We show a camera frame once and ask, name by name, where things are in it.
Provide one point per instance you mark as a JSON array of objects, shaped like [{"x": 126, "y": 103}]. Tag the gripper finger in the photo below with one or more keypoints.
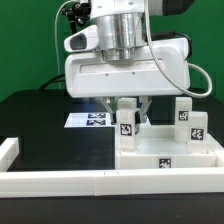
[
  {"x": 110, "y": 104},
  {"x": 141, "y": 117}
]

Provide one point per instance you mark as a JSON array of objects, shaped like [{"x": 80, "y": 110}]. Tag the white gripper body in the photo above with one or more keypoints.
[{"x": 88, "y": 75}]

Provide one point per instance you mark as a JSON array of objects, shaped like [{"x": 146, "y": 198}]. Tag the white square tabletop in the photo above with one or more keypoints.
[{"x": 157, "y": 149}]

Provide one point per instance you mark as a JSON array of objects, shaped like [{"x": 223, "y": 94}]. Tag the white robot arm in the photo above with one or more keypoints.
[{"x": 116, "y": 56}]

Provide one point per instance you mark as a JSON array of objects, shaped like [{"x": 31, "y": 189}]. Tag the white fiducial marker sheet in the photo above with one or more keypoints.
[{"x": 104, "y": 119}]

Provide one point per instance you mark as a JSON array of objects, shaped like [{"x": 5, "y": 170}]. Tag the white U-shaped obstacle fence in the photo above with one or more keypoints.
[{"x": 116, "y": 182}]

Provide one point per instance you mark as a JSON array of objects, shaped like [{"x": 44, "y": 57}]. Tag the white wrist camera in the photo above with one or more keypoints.
[{"x": 85, "y": 40}]

